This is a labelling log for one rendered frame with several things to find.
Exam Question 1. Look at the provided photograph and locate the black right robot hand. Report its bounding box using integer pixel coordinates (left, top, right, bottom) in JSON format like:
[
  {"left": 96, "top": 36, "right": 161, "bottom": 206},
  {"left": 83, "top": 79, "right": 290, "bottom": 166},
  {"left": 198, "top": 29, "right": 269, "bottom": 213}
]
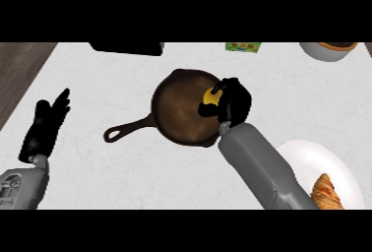
[{"left": 197, "top": 77, "right": 253, "bottom": 129}]

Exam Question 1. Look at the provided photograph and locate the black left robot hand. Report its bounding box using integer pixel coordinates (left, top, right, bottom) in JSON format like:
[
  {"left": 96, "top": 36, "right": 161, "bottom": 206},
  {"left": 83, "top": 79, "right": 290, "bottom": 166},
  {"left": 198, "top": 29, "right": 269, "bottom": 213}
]
[{"left": 18, "top": 88, "right": 73, "bottom": 164}]

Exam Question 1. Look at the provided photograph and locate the yellow lemon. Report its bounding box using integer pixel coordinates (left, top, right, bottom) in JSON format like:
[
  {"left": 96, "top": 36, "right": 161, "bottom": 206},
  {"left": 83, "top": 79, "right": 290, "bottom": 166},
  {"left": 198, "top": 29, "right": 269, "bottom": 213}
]
[{"left": 203, "top": 86, "right": 225, "bottom": 105}]

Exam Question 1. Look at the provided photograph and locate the dark brown cast-iron pan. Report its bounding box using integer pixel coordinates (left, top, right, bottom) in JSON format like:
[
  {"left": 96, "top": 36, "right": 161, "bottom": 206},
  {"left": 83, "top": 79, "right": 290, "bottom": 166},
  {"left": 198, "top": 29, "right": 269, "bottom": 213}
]
[{"left": 102, "top": 68, "right": 231, "bottom": 149}]

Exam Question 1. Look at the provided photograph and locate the white plate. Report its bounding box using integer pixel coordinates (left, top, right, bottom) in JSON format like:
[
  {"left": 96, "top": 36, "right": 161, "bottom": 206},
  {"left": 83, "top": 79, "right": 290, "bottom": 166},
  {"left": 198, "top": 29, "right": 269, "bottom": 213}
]
[{"left": 275, "top": 140, "right": 366, "bottom": 211}]

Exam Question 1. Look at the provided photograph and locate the green printed box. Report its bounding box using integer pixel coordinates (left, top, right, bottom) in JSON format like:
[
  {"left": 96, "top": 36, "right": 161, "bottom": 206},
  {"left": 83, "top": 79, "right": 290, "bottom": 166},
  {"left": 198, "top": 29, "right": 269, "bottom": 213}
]
[{"left": 225, "top": 41, "right": 263, "bottom": 54}]

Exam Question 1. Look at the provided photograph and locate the grey bowl with orange rim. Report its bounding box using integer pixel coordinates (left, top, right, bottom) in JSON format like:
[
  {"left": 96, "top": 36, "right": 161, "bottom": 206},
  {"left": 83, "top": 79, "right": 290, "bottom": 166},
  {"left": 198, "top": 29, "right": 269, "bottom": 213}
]
[{"left": 299, "top": 41, "right": 361, "bottom": 63}]

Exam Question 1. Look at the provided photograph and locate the golden croissant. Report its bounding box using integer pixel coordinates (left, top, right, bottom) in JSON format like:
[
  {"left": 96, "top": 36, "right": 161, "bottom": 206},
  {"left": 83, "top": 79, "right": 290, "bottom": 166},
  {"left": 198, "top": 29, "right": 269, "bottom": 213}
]
[{"left": 310, "top": 172, "right": 346, "bottom": 211}]

